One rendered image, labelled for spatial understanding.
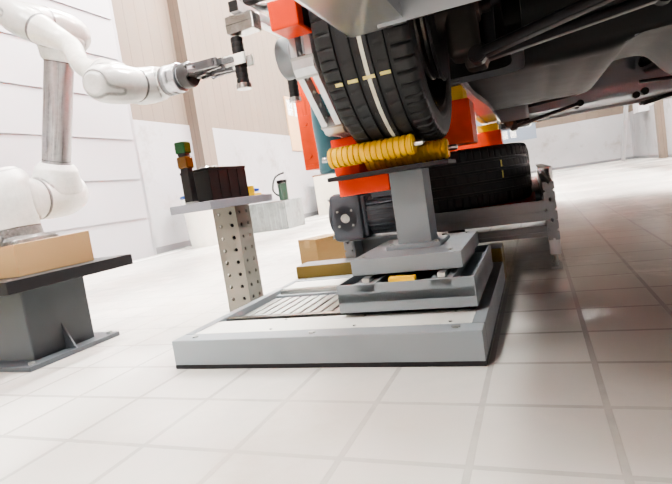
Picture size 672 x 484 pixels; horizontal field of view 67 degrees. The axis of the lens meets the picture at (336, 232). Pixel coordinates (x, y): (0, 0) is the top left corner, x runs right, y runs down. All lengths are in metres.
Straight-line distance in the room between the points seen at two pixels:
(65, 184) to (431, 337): 1.52
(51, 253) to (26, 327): 0.25
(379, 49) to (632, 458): 0.93
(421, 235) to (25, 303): 1.30
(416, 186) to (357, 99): 0.32
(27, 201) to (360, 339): 1.32
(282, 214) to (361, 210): 5.38
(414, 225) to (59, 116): 1.38
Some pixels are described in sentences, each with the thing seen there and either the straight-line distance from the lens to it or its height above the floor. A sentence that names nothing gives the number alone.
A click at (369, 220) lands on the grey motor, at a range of 1.81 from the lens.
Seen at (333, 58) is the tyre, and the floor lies 0.73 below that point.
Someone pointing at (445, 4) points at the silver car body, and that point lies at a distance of 1.09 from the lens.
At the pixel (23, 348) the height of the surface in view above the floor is 0.06.
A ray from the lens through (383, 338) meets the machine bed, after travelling 1.18.
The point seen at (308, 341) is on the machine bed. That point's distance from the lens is 1.26.
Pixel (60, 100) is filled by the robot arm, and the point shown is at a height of 0.90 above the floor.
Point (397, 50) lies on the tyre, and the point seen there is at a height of 0.71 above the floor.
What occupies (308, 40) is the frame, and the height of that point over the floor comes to 0.80.
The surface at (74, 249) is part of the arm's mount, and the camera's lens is 2.03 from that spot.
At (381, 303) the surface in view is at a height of 0.11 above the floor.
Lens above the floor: 0.42
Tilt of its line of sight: 5 degrees down
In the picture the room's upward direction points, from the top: 9 degrees counter-clockwise
